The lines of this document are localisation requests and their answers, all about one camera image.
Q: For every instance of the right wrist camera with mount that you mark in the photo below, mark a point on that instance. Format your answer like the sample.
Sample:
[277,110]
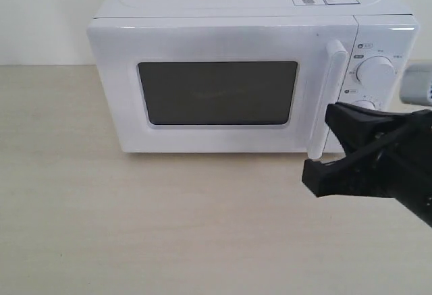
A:
[415,88]

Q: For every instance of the white microwave door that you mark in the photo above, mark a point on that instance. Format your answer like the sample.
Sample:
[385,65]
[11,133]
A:
[222,85]

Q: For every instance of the lower white timer knob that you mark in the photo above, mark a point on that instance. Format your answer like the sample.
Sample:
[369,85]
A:
[365,104]

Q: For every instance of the upper white power knob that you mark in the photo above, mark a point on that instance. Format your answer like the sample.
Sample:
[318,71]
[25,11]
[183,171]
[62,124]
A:
[374,69]

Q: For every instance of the white Midea microwave oven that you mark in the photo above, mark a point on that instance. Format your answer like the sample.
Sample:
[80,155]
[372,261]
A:
[385,28]

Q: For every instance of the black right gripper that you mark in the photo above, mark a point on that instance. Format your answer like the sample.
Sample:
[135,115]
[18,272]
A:
[387,155]

